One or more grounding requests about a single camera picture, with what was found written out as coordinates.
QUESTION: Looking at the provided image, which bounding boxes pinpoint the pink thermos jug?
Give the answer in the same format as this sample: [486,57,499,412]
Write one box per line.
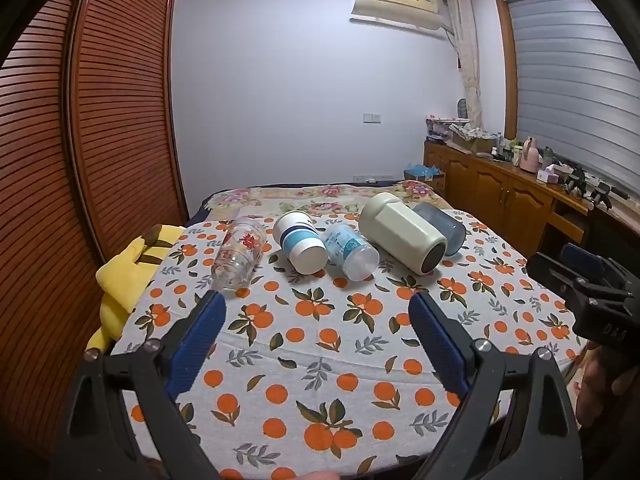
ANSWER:
[520,137,542,173]

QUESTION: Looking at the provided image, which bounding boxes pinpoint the wooden louvred wardrobe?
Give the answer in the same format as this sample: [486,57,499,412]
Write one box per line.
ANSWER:
[0,0,191,480]

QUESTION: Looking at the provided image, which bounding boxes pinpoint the yellow plush toy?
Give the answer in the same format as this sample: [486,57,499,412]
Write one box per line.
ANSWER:
[85,224,186,353]

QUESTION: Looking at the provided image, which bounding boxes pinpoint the cream curtain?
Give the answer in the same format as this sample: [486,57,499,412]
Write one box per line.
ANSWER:
[445,0,487,133]

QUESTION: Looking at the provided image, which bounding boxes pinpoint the large cream cup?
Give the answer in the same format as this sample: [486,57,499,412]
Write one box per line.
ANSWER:
[359,192,447,276]

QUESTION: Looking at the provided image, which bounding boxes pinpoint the person's right hand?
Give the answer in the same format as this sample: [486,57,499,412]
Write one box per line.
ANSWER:
[574,345,618,428]

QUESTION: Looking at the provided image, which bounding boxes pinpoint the grey window blind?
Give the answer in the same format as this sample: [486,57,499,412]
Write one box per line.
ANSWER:
[500,0,640,221]

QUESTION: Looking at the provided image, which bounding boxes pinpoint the box with blue bags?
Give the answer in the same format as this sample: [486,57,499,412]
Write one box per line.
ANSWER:
[404,162,447,192]

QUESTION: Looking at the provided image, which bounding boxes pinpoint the translucent blue-grey cup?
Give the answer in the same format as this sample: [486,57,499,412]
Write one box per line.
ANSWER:
[412,202,467,257]

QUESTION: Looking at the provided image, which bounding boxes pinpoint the cardboard box with patterned cloth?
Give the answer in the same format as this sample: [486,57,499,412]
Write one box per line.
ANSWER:
[447,120,497,156]

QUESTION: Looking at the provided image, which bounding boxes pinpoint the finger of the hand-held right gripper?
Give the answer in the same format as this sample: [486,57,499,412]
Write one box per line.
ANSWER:
[526,251,601,311]
[559,242,621,281]

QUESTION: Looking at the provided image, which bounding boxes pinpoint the white cup blue stripes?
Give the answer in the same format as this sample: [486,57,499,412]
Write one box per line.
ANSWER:
[273,211,329,276]

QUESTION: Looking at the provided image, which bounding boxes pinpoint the clear glass red flower print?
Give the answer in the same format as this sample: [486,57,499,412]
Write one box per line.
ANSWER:
[211,216,267,292]

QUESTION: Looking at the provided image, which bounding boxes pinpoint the stack of pink boxes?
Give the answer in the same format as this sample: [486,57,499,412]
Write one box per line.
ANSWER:
[426,115,455,144]

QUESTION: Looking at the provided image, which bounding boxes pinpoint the wooden window frame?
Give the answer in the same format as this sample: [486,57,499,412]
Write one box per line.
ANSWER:
[492,0,521,147]

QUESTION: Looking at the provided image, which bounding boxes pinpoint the orange fruit print cloth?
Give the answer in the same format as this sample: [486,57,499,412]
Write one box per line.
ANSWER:
[107,209,587,480]

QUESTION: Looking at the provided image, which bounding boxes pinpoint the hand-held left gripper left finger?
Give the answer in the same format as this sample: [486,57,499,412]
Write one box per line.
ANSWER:
[50,290,228,480]

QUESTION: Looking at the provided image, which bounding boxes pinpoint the wooden cabinet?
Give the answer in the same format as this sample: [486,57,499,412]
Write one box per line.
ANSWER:
[422,140,640,271]

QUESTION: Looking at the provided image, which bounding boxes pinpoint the floral blanket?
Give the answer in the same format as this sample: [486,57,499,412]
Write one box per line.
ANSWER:
[187,180,451,226]

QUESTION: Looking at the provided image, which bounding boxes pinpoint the white air conditioner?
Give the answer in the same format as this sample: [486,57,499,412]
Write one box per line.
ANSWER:
[350,0,446,37]

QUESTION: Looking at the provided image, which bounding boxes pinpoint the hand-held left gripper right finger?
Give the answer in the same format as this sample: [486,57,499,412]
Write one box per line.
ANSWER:
[407,290,586,480]

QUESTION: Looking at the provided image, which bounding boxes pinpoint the clear plastic cup blue print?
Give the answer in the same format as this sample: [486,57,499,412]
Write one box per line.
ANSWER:
[322,223,381,282]

